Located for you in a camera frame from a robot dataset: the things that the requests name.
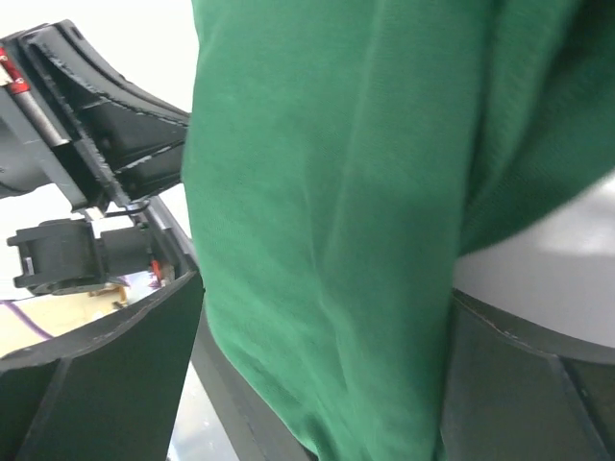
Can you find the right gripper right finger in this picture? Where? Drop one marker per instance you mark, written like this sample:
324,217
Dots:
520,392

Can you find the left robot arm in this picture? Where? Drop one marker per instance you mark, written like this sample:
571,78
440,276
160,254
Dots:
97,245

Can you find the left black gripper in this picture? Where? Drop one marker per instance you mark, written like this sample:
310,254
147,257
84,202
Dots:
82,125

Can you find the green t-shirt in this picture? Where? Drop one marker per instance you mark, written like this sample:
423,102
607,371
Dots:
342,155

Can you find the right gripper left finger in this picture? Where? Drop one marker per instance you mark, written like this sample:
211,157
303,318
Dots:
109,390

